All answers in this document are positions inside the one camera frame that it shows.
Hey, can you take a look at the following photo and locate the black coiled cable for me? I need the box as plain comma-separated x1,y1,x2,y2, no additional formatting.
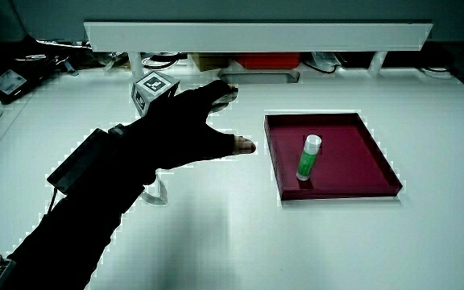
140,53,181,71

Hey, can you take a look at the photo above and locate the black cable with white plug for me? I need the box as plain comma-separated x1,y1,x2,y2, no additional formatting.
301,52,342,75

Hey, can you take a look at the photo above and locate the person's left hand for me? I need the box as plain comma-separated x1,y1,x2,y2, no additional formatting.
130,71,257,180

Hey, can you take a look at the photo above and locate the black bag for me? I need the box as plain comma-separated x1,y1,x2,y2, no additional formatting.
0,23,78,106

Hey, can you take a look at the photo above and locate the person's left forearm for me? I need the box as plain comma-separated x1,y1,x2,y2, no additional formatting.
2,124,157,290

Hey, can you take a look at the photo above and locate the dark red square tray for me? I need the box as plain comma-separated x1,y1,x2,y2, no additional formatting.
263,112,404,202

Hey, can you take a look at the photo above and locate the grey flat tray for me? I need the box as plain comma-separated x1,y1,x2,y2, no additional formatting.
217,68,301,85

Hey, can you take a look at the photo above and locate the white desk shelf riser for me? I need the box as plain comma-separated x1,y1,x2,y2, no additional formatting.
83,20,434,80

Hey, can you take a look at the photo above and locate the thin dark cable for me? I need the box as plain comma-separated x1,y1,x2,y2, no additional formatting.
418,65,454,80

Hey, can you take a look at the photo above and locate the black wrist sensor box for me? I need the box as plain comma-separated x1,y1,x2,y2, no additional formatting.
46,127,117,195

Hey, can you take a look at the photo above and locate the brown cardboard box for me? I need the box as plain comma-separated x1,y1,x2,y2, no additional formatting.
191,53,230,73

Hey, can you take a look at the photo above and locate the red box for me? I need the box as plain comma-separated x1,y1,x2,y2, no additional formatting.
235,52,301,71

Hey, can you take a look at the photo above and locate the green white glue stick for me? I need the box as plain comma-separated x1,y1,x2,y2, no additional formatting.
296,134,323,182

